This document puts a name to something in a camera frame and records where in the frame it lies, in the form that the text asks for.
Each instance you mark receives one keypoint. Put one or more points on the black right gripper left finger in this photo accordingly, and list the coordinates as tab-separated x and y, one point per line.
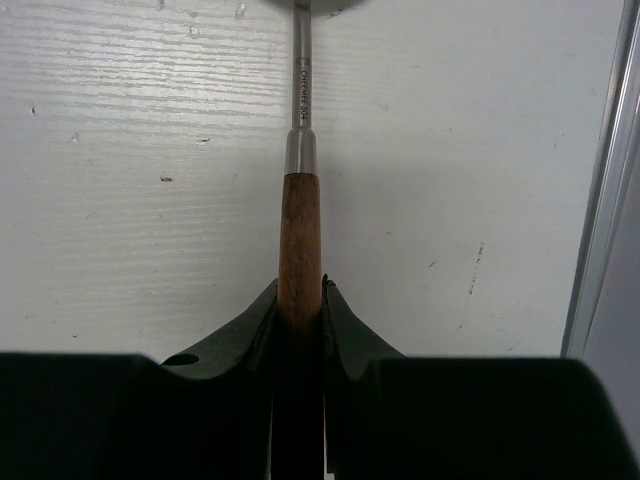
204	413

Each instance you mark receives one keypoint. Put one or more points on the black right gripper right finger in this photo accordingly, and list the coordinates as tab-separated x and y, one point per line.
391	416

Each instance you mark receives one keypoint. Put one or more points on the metal cake server wooden handle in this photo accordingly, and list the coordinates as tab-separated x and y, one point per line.
299	294

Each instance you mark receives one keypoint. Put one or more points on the aluminium table edge rail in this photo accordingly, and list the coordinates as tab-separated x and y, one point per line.
617	150

